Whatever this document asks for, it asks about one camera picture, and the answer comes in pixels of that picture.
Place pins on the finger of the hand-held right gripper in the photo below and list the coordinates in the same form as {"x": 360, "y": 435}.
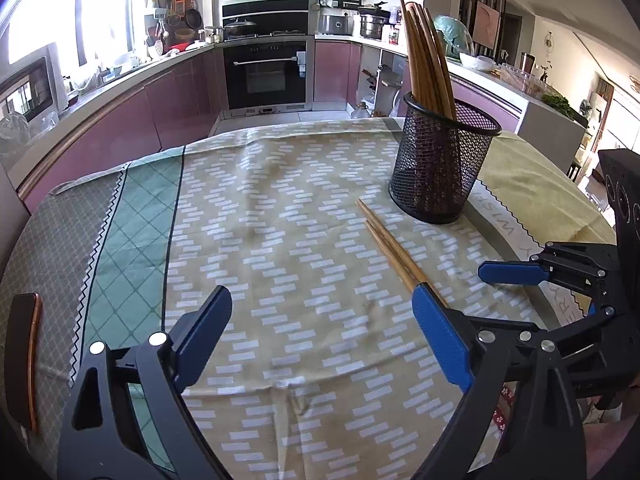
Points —
{"x": 585, "y": 332}
{"x": 510, "y": 272}

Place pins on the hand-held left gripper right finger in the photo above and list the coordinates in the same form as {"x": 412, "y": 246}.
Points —
{"x": 442, "y": 335}

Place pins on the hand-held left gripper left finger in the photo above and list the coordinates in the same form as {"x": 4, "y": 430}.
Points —
{"x": 205, "y": 330}

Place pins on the black mesh utensil holder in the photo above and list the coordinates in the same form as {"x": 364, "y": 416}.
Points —
{"x": 440, "y": 175}

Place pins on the bundle of wooden chopsticks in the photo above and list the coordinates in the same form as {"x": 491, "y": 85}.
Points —
{"x": 425, "y": 60}

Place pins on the yellow cloth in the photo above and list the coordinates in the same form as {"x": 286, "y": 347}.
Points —
{"x": 540, "y": 185}

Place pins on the patterned tablecloth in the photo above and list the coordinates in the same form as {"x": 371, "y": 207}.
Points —
{"x": 300, "y": 240}

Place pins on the green leafy vegetables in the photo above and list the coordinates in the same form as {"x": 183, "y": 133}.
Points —
{"x": 557, "y": 104}

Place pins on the black smartphone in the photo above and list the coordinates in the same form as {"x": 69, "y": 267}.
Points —
{"x": 22, "y": 360}

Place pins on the steel flask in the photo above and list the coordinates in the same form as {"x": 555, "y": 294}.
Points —
{"x": 527, "y": 62}

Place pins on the white bowl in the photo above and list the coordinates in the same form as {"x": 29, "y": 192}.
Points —
{"x": 477, "y": 61}

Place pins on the pink base cabinets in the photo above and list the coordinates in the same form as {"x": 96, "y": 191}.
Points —
{"x": 125, "y": 120}
{"x": 332, "y": 72}

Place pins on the green food cover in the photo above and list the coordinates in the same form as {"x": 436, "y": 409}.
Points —
{"x": 450, "y": 32}

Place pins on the built-in black oven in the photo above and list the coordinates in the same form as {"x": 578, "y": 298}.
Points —
{"x": 265, "y": 77}

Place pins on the clear plastic bag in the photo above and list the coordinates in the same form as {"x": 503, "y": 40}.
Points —
{"x": 15, "y": 135}

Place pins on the steel stock pot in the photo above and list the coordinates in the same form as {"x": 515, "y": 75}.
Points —
{"x": 374, "y": 25}

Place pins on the white microwave oven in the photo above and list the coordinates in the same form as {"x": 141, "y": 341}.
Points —
{"x": 30, "y": 90}

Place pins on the steel rice cooker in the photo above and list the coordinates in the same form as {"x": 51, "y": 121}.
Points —
{"x": 336, "y": 25}

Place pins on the wok with lid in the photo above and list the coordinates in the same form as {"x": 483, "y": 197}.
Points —
{"x": 240, "y": 27}

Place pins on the black range hood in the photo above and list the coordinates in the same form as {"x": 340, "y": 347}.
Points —
{"x": 265, "y": 15}

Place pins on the kitchen window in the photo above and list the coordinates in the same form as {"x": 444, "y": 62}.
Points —
{"x": 60, "y": 10}

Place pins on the wall clock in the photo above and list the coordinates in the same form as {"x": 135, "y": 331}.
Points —
{"x": 550, "y": 42}

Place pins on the framed wall picture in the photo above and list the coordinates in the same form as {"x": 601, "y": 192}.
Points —
{"x": 489, "y": 24}

